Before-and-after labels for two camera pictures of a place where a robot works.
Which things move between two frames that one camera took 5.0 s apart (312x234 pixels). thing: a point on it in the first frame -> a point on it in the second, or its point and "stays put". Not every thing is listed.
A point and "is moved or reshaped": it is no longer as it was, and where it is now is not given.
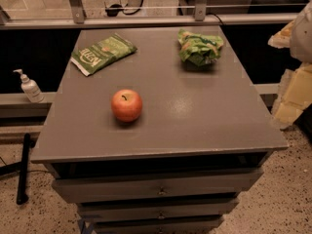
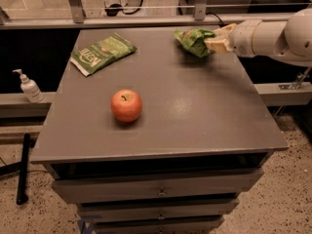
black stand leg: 23,169 stays put
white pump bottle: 30,88 stays put
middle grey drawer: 155,209 stays put
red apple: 127,105 stays put
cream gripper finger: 282,39 -> 241,34
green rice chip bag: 199,50 is moved or reshaped
